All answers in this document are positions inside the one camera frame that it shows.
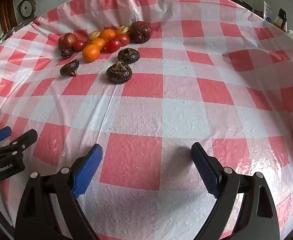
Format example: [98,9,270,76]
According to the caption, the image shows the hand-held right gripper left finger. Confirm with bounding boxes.
[14,144,103,240]

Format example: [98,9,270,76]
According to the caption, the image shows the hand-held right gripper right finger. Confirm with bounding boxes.
[191,142,280,240]

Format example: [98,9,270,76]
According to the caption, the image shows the small water chestnut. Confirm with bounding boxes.
[60,48,74,59]
[60,59,80,77]

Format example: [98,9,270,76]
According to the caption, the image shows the large water chestnut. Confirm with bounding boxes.
[118,47,140,64]
[106,61,133,84]

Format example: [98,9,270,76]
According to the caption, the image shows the red apple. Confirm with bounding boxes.
[58,32,78,51]

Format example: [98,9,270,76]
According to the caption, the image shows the orange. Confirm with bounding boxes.
[82,44,100,63]
[100,29,116,42]
[87,38,106,51]

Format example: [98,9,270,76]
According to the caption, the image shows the red tomato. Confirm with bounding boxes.
[73,40,87,52]
[105,38,122,53]
[115,33,131,47]

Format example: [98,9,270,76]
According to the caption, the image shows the striped yellow pepino melon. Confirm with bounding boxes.
[116,25,132,36]
[88,30,102,41]

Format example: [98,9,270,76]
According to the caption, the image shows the dark red pomegranate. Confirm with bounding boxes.
[131,21,153,44]

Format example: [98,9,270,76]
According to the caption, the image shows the red white checkered tablecloth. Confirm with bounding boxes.
[0,0,293,240]

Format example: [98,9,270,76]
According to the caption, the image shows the round dial gauge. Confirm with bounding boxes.
[17,0,37,20]

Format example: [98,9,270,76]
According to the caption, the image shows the white printed package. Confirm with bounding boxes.
[263,1,274,22]

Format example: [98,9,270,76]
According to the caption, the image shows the dark bottle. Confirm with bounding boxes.
[276,8,288,30]

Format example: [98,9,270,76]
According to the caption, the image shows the dark lidded pot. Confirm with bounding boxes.
[219,0,253,12]

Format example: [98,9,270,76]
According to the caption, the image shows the brown wooden door frame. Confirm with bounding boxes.
[0,0,18,32]

